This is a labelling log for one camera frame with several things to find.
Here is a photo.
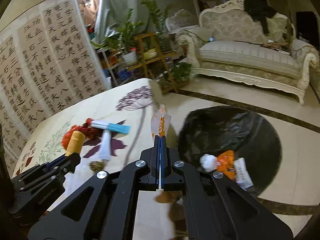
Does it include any white green tube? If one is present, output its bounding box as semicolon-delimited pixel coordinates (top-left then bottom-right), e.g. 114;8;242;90
99;129;111;160

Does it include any tall plant dark pot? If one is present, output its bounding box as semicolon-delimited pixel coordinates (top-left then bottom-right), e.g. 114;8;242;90
140;0;173;53

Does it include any calligraphy folding screen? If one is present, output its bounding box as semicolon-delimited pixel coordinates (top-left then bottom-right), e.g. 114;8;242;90
1;0;110;176

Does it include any potted plant white pot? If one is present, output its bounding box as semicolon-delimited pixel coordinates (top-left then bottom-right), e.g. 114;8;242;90
91;8;145;66

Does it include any dark red ribbon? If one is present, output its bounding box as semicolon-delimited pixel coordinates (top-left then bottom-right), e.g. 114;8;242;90
78;118;103;140

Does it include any gold foil wrapper ball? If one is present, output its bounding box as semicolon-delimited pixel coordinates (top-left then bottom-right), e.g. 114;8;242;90
89;161;105;173

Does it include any wooden plant stand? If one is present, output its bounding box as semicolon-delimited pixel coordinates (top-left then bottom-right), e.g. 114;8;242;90
126;32;187;93

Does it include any ornate cream sofa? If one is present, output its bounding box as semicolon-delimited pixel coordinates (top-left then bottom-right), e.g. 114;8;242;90
175;0;319;105

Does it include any white teal tube box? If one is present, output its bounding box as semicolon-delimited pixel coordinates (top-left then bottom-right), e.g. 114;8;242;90
90;120;130;134

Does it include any small green floor plant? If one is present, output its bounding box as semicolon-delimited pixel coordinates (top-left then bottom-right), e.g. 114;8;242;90
171;62;192;83

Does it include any floral patterned tablecloth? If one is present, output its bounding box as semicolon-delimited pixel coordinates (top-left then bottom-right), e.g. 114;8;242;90
12;77;190;240

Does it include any black lined trash bin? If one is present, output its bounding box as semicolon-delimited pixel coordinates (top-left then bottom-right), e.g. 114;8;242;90
177;106;282;196

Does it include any yellow bowl on stand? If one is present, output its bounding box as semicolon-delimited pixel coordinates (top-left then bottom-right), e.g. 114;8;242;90
143;48;158;60

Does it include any gold cylindrical bottle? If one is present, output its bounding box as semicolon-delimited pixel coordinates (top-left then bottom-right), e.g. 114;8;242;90
65;131;86;156

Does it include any white crumpled tissue ball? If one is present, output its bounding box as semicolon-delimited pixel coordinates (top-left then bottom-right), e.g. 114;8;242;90
200;154;218;172

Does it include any orange snack wrapper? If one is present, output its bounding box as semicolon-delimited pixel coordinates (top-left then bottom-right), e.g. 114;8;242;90
216;150;236;181

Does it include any grey hanging cloth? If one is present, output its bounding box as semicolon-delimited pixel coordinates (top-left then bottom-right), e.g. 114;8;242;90
94;0;149;44

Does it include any white metal shelf rack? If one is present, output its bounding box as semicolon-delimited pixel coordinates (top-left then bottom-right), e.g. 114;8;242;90
95;48;133;87

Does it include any clear orange dotted wrapper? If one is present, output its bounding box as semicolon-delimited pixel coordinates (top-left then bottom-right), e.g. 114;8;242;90
151;105;171;140

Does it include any black clothing on sofa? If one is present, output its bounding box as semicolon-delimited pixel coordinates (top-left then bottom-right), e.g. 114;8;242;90
244;0;277;34

